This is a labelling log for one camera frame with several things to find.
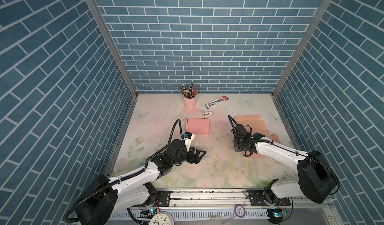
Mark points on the coloured pencils bundle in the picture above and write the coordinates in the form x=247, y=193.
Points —
x=189, y=91

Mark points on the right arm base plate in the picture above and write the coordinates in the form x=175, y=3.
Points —
x=264, y=198

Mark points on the blue white pen box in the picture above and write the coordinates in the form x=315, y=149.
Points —
x=216, y=102

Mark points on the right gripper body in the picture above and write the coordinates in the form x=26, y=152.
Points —
x=240, y=145

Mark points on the white round clock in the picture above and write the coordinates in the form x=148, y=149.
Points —
x=162, y=218

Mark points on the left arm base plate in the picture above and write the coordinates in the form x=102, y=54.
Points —
x=161, y=199

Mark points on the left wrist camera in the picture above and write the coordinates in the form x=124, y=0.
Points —
x=188, y=138

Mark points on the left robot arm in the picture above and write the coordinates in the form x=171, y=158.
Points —
x=104, y=197

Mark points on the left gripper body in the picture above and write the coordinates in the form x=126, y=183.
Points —
x=182, y=157

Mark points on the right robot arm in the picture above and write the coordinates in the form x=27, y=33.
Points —
x=316, y=180

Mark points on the pink paper box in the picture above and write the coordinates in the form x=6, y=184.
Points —
x=198, y=126

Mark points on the pink pencil bucket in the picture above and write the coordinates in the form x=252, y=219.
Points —
x=190, y=102

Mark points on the purple tape roll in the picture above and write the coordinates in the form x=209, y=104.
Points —
x=239, y=211

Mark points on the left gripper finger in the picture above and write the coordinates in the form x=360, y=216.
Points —
x=199, y=154
x=194, y=158

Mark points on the peach paper box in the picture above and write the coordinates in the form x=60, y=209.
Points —
x=254, y=125

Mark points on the metal base rail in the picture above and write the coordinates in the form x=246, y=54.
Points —
x=218, y=204

